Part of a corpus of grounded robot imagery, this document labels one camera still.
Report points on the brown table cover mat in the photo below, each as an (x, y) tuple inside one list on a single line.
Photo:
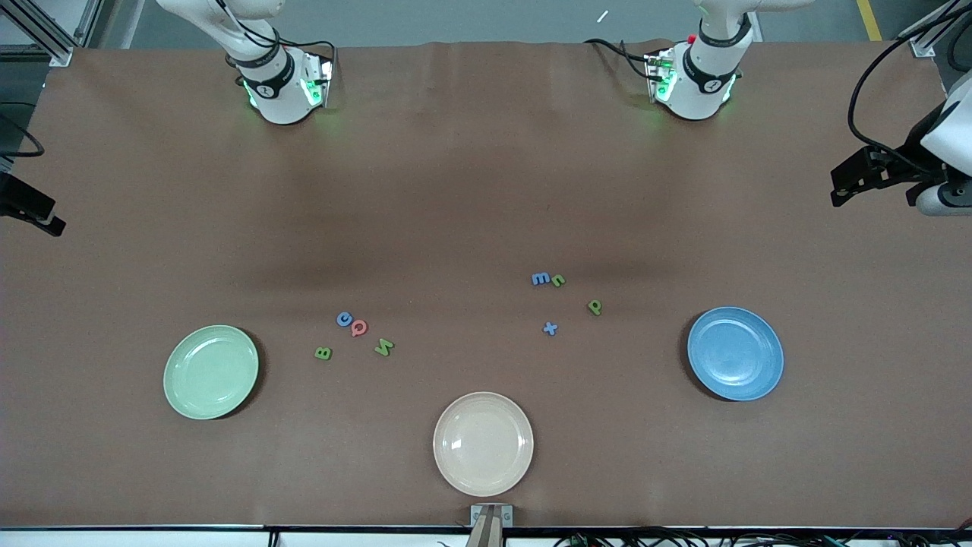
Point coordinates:
[(456, 190)]

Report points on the blue small letter x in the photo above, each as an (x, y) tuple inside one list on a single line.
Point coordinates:
[(550, 328)]

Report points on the beige plate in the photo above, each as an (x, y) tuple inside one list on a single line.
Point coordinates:
[(483, 444)]

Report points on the green capital letter N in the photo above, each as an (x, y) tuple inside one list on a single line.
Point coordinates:
[(384, 347)]

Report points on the red capital letter Q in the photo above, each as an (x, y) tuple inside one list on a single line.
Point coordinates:
[(358, 327)]

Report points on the metal base connector plate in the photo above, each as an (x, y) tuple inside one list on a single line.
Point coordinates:
[(319, 80), (661, 76)]

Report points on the blue plate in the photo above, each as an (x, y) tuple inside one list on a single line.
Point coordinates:
[(735, 353)]

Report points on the white table edge rail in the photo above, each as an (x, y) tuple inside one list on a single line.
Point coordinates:
[(152, 539)]

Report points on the light green plate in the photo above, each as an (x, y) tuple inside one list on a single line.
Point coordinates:
[(211, 372)]

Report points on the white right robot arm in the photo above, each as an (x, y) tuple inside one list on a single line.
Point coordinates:
[(281, 99)]

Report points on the aluminium frame profile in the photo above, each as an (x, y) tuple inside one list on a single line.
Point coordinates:
[(53, 34), (934, 34)]

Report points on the grey camera stand bracket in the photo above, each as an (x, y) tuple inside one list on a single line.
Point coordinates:
[(490, 516)]

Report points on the yellow floor tape strip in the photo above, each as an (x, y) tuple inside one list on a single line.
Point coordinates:
[(869, 19)]

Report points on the blue capital letter C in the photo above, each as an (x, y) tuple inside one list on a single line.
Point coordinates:
[(344, 319)]

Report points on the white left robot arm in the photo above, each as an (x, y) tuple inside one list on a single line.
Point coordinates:
[(695, 91)]

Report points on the blue small letter m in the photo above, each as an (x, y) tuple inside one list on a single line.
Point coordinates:
[(540, 279)]

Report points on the green capital letter B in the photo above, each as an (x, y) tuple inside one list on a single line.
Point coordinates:
[(323, 352)]

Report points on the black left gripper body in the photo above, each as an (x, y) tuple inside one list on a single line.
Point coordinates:
[(906, 165)]

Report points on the green small letter p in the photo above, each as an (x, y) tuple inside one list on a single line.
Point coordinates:
[(594, 307)]

